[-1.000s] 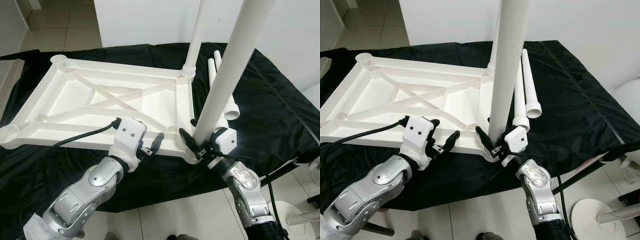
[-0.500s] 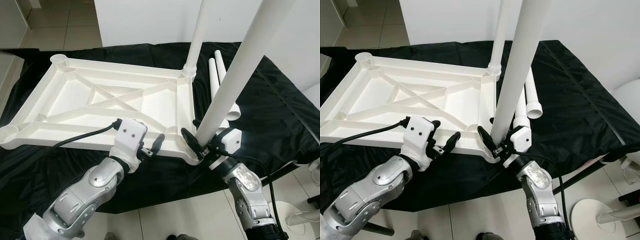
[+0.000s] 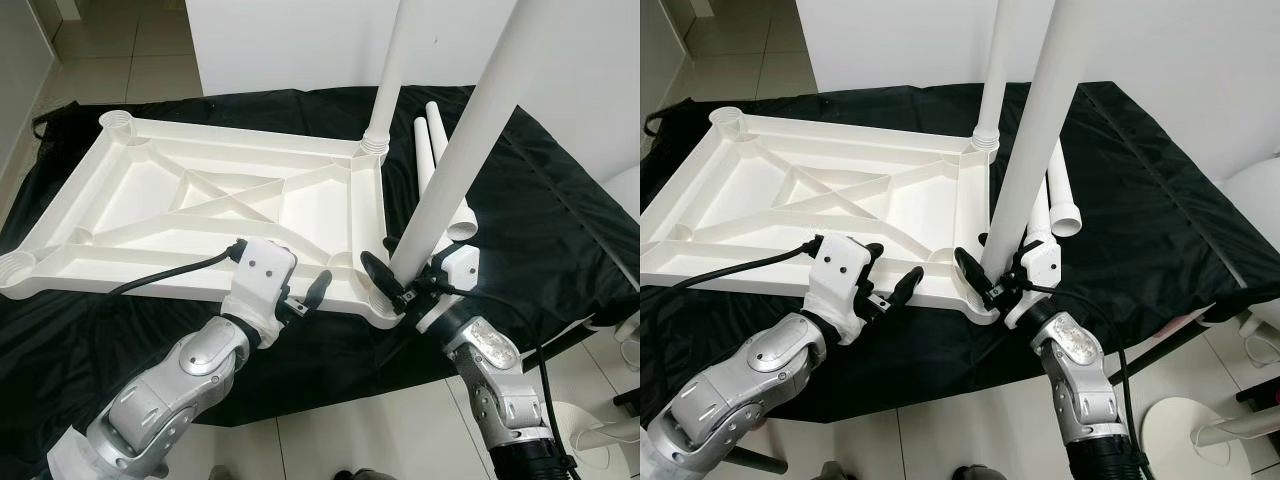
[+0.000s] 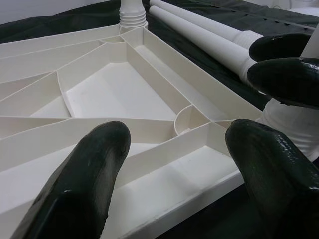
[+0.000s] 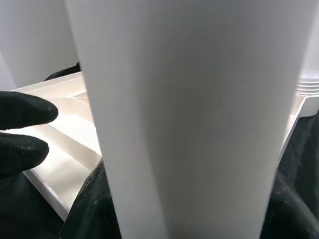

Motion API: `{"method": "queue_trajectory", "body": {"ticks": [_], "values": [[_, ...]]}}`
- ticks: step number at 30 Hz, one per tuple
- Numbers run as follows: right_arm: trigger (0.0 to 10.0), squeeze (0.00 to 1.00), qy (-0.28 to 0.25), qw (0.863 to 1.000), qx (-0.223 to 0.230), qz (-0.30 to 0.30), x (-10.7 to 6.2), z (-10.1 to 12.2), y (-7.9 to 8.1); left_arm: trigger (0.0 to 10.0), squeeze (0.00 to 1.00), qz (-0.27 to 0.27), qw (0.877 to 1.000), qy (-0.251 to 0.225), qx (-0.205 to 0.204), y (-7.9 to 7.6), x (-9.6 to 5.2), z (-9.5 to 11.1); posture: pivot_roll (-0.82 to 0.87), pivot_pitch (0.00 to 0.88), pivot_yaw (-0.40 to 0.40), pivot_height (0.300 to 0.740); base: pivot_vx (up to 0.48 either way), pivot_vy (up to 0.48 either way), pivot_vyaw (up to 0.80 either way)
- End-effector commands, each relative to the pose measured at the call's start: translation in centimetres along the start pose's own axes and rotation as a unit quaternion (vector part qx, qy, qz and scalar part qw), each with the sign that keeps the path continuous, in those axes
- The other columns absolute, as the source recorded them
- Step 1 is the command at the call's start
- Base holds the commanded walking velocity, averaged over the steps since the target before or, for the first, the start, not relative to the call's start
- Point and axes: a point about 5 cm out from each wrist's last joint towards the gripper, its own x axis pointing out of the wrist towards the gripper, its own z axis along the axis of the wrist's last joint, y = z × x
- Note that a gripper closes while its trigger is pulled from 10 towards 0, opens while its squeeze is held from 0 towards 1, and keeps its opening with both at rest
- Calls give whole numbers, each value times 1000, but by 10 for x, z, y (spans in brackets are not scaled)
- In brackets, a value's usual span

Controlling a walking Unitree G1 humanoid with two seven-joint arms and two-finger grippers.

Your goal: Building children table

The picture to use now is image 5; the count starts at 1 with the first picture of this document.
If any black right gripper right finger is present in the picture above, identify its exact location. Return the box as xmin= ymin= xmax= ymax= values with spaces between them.
xmin=260 ymin=169 xmax=319 ymax=239

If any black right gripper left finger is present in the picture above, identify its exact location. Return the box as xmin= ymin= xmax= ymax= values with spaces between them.
xmin=56 ymin=159 xmax=120 ymax=239

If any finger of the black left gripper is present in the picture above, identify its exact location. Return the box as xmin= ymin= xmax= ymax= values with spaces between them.
xmin=0 ymin=131 xmax=50 ymax=179
xmin=0 ymin=91 xmax=59 ymax=131

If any white plastic table top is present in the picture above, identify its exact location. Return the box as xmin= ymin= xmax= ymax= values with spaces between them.
xmin=9 ymin=71 xmax=319 ymax=222

